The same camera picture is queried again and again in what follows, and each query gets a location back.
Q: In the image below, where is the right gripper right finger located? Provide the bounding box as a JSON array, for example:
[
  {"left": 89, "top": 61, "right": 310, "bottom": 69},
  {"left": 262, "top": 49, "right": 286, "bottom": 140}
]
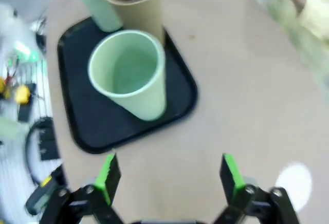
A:
[{"left": 213, "top": 153, "right": 301, "bottom": 224}]

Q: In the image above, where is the light green plastic cup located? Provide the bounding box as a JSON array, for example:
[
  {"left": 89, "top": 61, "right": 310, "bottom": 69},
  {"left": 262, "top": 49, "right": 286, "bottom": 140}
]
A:
[
  {"left": 88, "top": 29, "right": 167, "bottom": 121},
  {"left": 65, "top": 0, "right": 124, "bottom": 32}
]

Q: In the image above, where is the person in yellow shirt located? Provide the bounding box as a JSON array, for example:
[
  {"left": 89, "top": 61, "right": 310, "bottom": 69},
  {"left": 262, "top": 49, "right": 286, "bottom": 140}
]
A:
[{"left": 264, "top": 0, "right": 329, "bottom": 91}]

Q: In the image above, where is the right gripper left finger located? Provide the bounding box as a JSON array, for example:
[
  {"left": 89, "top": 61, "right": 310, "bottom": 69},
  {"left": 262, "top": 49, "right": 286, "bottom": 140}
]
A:
[{"left": 48, "top": 153, "right": 126, "bottom": 224}]

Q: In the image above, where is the black plastic tray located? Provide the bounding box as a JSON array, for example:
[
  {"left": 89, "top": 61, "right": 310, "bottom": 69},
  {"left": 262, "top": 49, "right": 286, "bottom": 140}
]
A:
[{"left": 57, "top": 15, "right": 198, "bottom": 155}]

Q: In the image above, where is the white paper coaster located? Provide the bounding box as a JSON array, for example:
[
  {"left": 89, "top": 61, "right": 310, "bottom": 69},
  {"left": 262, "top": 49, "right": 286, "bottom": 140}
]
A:
[{"left": 275, "top": 161, "right": 313, "bottom": 212}]

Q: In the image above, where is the black yellow handheld device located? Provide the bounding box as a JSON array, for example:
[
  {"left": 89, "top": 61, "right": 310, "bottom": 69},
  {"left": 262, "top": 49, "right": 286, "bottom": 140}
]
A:
[{"left": 25, "top": 163, "right": 66, "bottom": 216}]

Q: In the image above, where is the yellow connector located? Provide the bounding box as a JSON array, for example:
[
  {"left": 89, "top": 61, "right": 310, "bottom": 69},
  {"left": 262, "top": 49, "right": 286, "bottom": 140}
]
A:
[{"left": 14, "top": 84, "right": 29, "bottom": 104}]

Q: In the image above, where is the black cable loop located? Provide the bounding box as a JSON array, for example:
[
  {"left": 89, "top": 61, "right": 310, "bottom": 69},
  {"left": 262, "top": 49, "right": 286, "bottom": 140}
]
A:
[{"left": 25, "top": 117, "right": 56, "bottom": 185}]

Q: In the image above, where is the brown plastic cup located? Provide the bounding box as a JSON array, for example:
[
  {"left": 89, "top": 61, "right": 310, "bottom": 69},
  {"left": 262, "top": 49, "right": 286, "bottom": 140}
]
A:
[{"left": 102, "top": 0, "right": 165, "bottom": 46}]

